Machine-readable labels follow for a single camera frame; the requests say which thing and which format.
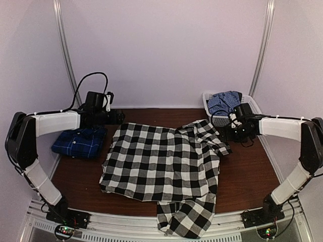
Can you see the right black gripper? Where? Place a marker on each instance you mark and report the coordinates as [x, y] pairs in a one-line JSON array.
[[230, 137]]

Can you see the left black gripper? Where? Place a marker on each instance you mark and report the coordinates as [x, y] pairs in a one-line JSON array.
[[113, 120]]

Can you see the blue plaid shirt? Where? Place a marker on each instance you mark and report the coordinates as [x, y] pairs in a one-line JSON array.
[[80, 143]]

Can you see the white plastic laundry basket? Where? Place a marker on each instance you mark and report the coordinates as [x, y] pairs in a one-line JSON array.
[[220, 121]]

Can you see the black white checked shirt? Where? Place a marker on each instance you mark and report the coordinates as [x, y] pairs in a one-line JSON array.
[[176, 168]]

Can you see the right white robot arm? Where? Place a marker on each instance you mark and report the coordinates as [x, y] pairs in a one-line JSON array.
[[306, 131]]

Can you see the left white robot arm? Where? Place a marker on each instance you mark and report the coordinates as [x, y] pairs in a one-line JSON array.
[[21, 146]]

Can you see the light blue checked shirt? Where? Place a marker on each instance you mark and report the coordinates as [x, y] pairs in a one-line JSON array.
[[223, 103]]

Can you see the right circuit board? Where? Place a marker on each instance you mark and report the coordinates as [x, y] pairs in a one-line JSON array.
[[267, 232]]

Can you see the circuit board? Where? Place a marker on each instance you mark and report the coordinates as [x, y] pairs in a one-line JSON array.
[[267, 232], [63, 232]]

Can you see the left circuit board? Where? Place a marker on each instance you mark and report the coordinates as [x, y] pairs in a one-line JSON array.
[[63, 232]]

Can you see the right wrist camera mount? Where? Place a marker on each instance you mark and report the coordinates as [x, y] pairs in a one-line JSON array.
[[234, 123]]

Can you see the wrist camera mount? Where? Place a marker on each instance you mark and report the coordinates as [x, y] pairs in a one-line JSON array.
[[109, 99], [234, 123]]

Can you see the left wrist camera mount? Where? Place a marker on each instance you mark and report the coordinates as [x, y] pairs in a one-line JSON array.
[[109, 99]]

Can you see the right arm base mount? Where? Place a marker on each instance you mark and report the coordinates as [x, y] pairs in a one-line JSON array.
[[256, 218]]

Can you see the aluminium front rail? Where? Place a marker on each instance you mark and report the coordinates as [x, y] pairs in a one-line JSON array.
[[107, 227]]

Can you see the left aluminium frame post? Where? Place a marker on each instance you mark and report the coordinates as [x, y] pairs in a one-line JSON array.
[[65, 50]]

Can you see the aluminium frame post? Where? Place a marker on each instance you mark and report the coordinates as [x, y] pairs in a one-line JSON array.
[[266, 34], [65, 50]]

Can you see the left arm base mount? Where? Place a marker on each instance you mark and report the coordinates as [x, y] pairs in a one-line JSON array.
[[74, 218]]

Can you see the right aluminium frame post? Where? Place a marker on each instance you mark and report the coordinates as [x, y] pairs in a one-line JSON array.
[[266, 34]]

